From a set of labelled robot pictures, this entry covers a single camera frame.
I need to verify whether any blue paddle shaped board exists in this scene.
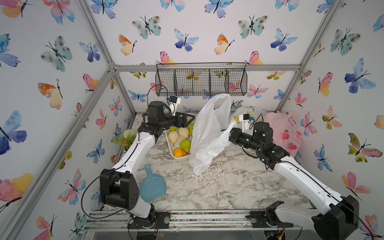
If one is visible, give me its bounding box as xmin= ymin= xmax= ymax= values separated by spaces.
xmin=140 ymin=164 xmax=167 ymax=203

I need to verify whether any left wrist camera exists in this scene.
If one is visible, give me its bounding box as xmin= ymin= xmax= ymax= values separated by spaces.
xmin=167 ymin=96 xmax=181 ymax=116

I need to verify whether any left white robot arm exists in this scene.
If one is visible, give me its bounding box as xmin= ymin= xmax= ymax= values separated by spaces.
xmin=100 ymin=96 xmax=195 ymax=219

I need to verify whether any black wire mesh basket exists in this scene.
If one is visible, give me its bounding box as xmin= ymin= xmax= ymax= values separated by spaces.
xmin=153 ymin=63 xmax=248 ymax=99

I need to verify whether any white rectangular fruit tray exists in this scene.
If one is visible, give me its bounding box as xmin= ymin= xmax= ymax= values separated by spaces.
xmin=165 ymin=113 xmax=198 ymax=160

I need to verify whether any yellow orange fruit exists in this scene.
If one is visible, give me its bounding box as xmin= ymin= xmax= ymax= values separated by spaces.
xmin=173 ymin=148 xmax=188 ymax=158

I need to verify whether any potted plant white pot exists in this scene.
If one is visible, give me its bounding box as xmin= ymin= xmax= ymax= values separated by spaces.
xmin=112 ymin=130 xmax=138 ymax=152

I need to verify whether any white cartoon print plastic bag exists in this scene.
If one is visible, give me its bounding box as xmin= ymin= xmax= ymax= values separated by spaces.
xmin=189 ymin=94 xmax=238 ymax=177

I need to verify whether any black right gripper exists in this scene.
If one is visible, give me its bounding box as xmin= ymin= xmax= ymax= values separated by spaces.
xmin=222 ymin=128 xmax=265 ymax=155

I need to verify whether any pink apple print plastic bag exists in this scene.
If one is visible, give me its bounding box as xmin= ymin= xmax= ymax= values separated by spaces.
xmin=264 ymin=111 xmax=302 ymax=157

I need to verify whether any white lemon print plastic bag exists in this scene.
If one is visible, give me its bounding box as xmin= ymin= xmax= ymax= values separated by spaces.
xmin=230 ymin=107 xmax=267 ymax=127

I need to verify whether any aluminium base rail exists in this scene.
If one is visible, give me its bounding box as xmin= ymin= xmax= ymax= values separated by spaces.
xmin=85 ymin=209 xmax=301 ymax=232

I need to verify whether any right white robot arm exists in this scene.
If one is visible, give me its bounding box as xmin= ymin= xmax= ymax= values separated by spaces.
xmin=229 ymin=122 xmax=360 ymax=240

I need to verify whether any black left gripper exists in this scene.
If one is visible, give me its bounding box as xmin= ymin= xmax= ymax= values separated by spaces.
xmin=159 ymin=111 xmax=195 ymax=131

